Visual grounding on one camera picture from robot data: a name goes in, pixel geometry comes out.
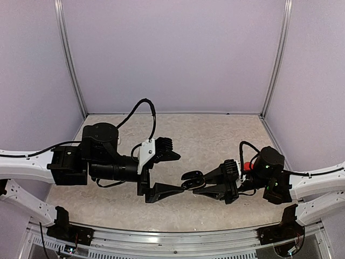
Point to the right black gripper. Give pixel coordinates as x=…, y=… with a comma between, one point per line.
x=229, y=192

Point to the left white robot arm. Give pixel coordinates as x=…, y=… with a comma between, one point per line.
x=72, y=163

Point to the left aluminium frame post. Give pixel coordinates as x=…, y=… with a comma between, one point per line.
x=61, y=23

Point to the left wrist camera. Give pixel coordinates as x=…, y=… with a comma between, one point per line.
x=151, y=149

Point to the black earbud charging case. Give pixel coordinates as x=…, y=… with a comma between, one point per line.
x=193, y=180

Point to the front aluminium rail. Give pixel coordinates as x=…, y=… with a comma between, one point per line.
x=117, y=243

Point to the right aluminium frame post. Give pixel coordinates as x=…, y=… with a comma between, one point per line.
x=278, y=57

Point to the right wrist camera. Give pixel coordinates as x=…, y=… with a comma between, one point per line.
x=233, y=170

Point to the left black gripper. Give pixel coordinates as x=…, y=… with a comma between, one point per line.
x=159, y=192

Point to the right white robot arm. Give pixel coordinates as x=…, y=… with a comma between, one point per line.
x=313, y=194

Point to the aluminium frame post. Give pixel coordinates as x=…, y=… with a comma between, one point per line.
x=61, y=23
x=278, y=57

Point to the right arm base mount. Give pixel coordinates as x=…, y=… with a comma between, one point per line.
x=287, y=229

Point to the red earbud charging case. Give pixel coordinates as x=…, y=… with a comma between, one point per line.
x=248, y=166

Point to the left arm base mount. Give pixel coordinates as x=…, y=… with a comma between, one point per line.
x=63, y=230

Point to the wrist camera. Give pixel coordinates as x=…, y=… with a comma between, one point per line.
x=151, y=149
x=233, y=170

